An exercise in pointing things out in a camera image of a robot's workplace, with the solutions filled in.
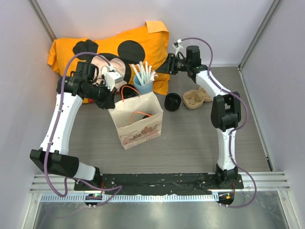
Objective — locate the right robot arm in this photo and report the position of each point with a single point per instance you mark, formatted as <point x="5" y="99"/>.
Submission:
<point x="226" y="107"/>

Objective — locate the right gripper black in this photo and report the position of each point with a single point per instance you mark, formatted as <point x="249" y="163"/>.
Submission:
<point x="168" y="66"/>

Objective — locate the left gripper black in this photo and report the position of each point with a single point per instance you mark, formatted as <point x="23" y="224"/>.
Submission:
<point x="108" y="102"/>

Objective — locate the paper takeout bag orange handles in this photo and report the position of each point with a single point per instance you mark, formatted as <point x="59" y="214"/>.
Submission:
<point x="127" y="116"/>

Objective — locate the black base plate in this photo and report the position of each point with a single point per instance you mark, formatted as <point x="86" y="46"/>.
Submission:
<point x="167" y="183"/>

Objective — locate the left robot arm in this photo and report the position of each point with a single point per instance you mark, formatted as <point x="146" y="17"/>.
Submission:
<point x="86" y="82"/>

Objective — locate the blue cup straw holder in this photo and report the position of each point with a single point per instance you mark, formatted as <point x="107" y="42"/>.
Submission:
<point x="142" y="89"/>

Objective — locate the black cup stack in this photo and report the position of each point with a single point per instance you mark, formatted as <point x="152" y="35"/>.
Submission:
<point x="128" y="91"/>

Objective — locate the orange Mickey Mouse pillow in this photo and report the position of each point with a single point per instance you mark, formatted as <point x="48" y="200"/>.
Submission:
<point x="146" y="44"/>

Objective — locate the aluminium rail frame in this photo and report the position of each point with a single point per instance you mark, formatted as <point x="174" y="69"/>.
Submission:
<point x="77" y="191"/>

